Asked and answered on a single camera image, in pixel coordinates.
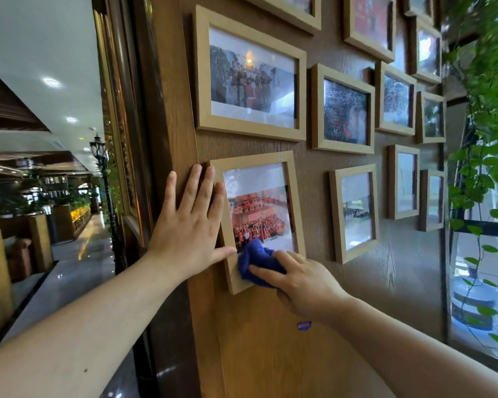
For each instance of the person's right hand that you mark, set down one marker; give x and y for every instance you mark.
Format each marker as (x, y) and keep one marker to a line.
(311, 290)

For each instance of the person's left hand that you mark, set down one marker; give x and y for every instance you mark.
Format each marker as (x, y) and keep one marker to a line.
(186, 236)

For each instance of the red crowd photo frame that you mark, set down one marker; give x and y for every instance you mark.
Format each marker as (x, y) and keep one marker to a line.
(259, 190)

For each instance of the lined-up people photo frame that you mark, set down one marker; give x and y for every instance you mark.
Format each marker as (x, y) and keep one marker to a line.
(357, 211)

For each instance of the small orange picture photo frame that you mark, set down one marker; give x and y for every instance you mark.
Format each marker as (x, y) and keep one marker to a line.
(404, 182)

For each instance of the frame with dark group photo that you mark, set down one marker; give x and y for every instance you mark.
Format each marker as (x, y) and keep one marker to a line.
(344, 111)

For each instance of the group of wooden photo frames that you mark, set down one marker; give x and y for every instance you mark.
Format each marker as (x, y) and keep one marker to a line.
(392, 99)

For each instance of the person's left forearm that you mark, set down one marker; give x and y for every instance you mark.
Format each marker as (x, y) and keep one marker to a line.
(66, 335)

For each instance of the person's right forearm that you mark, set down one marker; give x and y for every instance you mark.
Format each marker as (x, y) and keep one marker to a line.
(398, 352)

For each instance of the carved wooden door panel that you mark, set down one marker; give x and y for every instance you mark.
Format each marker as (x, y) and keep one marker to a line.
(120, 120)

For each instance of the round recessed ceiling light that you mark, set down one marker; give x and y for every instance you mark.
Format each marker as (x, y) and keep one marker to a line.
(71, 120)
(52, 82)

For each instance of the large blue water bottle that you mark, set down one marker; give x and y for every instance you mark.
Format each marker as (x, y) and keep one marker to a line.
(475, 298)

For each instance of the black framed window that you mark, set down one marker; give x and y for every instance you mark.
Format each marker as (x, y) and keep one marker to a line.
(481, 227)

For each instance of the green vine plant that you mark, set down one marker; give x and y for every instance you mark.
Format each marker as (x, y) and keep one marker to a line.
(485, 120)

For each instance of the black lamp post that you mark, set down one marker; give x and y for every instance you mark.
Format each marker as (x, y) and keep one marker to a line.
(99, 151)

